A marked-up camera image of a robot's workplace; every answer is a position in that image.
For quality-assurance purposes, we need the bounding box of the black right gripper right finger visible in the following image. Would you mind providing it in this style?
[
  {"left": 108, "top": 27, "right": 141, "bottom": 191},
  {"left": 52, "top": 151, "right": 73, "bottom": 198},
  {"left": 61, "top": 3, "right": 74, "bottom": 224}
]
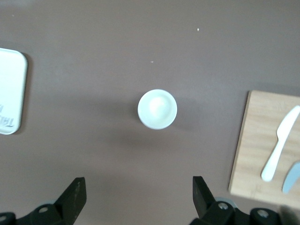
[{"left": 192, "top": 176, "right": 288, "bottom": 225}]

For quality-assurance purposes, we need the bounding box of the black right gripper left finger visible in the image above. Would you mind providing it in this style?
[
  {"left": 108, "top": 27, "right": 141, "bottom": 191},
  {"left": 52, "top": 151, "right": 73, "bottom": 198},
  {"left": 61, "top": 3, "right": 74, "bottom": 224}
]
[{"left": 0, "top": 177, "right": 87, "bottom": 225}]

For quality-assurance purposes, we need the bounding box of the white plastic cup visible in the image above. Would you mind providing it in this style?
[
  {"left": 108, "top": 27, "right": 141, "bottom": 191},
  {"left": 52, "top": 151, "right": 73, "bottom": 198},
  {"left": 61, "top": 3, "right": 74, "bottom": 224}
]
[{"left": 137, "top": 89, "right": 178, "bottom": 130}]

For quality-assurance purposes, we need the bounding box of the bamboo cutting board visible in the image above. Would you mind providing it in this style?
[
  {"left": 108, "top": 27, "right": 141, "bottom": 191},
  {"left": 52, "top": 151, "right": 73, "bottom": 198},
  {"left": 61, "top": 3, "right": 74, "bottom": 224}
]
[{"left": 228, "top": 90, "right": 300, "bottom": 203}]

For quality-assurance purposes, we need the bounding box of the grey-blue plastic knife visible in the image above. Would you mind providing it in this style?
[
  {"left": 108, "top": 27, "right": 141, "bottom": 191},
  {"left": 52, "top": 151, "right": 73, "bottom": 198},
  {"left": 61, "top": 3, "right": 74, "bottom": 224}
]
[{"left": 282, "top": 160, "right": 300, "bottom": 194}]

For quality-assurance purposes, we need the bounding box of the white plastic knife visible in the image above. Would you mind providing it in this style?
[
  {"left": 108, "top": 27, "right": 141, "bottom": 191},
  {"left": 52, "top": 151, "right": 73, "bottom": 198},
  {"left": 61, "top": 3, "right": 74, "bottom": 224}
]
[{"left": 261, "top": 105, "right": 300, "bottom": 182}]

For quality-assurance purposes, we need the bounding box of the white tray with bear print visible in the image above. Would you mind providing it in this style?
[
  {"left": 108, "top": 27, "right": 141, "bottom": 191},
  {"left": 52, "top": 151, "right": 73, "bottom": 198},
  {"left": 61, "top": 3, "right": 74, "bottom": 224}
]
[{"left": 0, "top": 47, "right": 28, "bottom": 135}]

